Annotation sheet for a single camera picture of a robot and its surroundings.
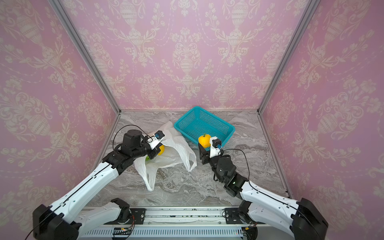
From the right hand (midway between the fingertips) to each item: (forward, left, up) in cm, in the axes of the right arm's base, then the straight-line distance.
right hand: (205, 142), depth 74 cm
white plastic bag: (0, +16, -8) cm, 18 cm away
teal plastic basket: (+34, +1, -23) cm, 41 cm away
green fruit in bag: (-7, +27, 0) cm, 28 cm away
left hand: (+3, +22, -2) cm, 22 cm away
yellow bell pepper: (-2, +1, +4) cm, 5 cm away
